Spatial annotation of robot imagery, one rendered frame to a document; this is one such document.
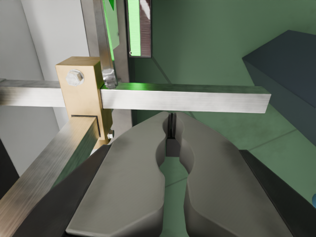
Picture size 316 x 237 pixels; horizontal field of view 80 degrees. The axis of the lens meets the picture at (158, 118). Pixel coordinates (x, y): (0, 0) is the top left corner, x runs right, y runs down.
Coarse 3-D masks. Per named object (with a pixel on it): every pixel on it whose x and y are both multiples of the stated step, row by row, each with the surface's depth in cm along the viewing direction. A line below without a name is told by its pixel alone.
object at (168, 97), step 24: (0, 96) 27; (24, 96) 27; (48, 96) 27; (120, 96) 27; (144, 96) 26; (168, 96) 26; (192, 96) 26; (216, 96) 26; (240, 96) 26; (264, 96) 26
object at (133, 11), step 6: (132, 0) 33; (138, 0) 33; (132, 6) 33; (138, 6) 33; (132, 12) 34; (138, 12) 34; (132, 18) 34; (138, 18) 34; (132, 24) 35; (138, 24) 35; (132, 30) 35; (138, 30) 35; (132, 36) 36; (138, 36) 36; (132, 42) 36; (138, 42) 36; (132, 48) 37; (138, 48) 37; (132, 54) 37; (138, 54) 37
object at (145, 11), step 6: (144, 0) 33; (144, 6) 33; (144, 12) 34; (144, 18) 34; (144, 24) 35; (144, 30) 35; (144, 36) 36; (144, 42) 36; (144, 48) 37; (144, 54) 37
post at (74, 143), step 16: (64, 128) 24; (80, 128) 24; (96, 128) 27; (48, 144) 22; (64, 144) 22; (80, 144) 22; (48, 160) 19; (64, 160) 19; (80, 160) 22; (32, 176) 18; (48, 176) 18; (64, 176) 19; (16, 192) 16; (32, 192) 16; (0, 208) 15; (16, 208) 15; (0, 224) 14; (16, 224) 14
